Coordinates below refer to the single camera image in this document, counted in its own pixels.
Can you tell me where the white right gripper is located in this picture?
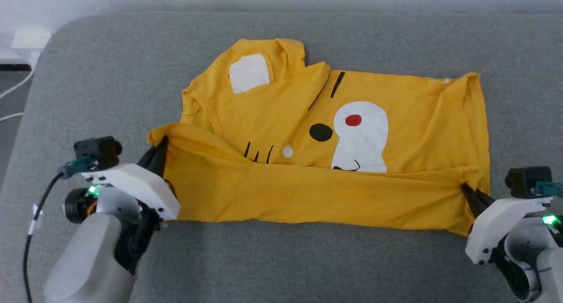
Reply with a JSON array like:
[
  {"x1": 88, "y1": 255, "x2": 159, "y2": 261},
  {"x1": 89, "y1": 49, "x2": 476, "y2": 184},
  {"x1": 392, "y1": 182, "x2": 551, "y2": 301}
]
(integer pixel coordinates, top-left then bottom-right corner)
[{"x1": 461, "y1": 183, "x2": 553, "y2": 265}]

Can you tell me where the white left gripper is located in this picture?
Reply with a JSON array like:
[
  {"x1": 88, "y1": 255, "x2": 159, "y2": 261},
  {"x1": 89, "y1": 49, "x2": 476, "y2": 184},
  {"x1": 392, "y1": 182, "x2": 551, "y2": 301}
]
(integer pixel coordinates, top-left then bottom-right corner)
[{"x1": 81, "y1": 137, "x2": 181, "y2": 221}]

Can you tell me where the yellow bear face t-shirt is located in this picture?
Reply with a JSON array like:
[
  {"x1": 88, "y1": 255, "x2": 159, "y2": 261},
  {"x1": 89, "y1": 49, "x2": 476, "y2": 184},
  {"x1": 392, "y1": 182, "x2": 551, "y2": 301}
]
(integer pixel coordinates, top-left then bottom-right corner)
[{"x1": 146, "y1": 38, "x2": 491, "y2": 237}]

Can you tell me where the white box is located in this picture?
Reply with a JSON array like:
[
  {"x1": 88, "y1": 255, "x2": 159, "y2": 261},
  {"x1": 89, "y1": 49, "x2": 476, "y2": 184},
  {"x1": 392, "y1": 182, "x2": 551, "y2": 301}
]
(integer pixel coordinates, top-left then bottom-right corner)
[{"x1": 10, "y1": 27, "x2": 52, "y2": 49}]

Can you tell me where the black cable with teal plug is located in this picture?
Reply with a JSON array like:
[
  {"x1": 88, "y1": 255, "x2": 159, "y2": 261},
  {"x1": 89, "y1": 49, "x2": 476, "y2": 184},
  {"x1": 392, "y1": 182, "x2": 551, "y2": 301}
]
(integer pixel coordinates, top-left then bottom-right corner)
[{"x1": 23, "y1": 157, "x2": 100, "y2": 303}]

